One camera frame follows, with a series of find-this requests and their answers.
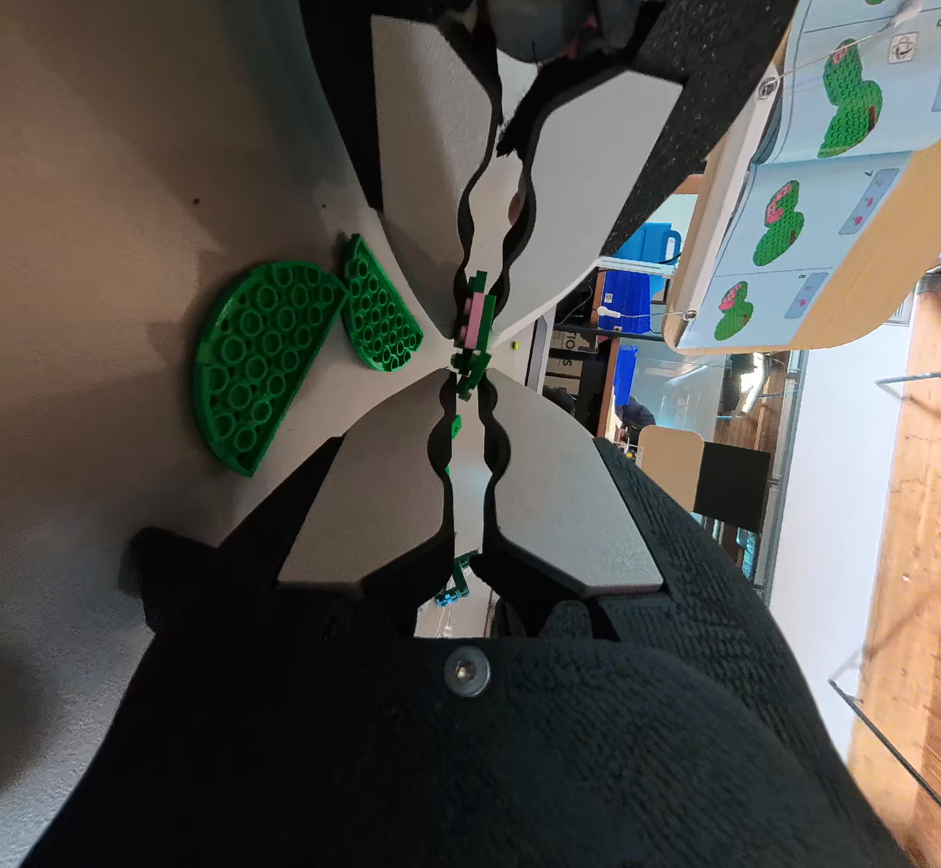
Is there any grey flat panel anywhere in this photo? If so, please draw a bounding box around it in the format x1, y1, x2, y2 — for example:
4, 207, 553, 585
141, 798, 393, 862
525, 313, 554, 393

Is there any tan rounded board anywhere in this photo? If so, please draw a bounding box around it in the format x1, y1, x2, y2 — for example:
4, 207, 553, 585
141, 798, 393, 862
636, 426, 707, 512

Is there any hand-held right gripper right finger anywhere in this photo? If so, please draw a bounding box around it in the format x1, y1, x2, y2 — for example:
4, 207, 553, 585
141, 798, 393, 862
469, 367, 667, 601

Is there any printed cardboard box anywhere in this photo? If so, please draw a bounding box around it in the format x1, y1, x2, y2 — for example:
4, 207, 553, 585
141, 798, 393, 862
545, 324, 611, 399

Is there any lego instruction booklet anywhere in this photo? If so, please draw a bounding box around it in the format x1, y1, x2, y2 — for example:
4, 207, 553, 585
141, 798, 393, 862
676, 0, 941, 351

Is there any green lego plate assembly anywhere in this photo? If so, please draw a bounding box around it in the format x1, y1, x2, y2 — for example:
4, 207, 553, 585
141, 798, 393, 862
450, 269, 495, 400

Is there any white elastic cord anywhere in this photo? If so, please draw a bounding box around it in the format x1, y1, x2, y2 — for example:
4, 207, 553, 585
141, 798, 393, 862
597, 304, 698, 321
761, 0, 926, 97

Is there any wooden booklet stand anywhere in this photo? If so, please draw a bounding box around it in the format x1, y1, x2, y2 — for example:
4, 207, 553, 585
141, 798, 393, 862
660, 23, 941, 358

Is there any black panel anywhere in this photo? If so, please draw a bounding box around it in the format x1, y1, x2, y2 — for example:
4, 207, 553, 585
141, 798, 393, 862
693, 442, 773, 532

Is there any green half-round lego plate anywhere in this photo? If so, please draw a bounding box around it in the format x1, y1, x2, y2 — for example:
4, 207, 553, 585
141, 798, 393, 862
193, 262, 350, 478
340, 232, 426, 374

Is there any long wooden desk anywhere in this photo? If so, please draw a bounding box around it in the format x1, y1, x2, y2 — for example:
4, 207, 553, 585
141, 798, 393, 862
592, 269, 626, 443

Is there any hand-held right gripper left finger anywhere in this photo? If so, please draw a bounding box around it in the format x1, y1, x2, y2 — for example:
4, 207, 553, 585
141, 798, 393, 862
275, 365, 455, 608

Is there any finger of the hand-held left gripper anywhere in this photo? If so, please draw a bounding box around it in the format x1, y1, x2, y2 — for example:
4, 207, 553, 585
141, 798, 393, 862
485, 69, 686, 342
370, 14, 504, 341

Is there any pink lego brick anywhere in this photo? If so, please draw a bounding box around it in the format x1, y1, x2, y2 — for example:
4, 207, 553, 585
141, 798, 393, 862
457, 291, 492, 340

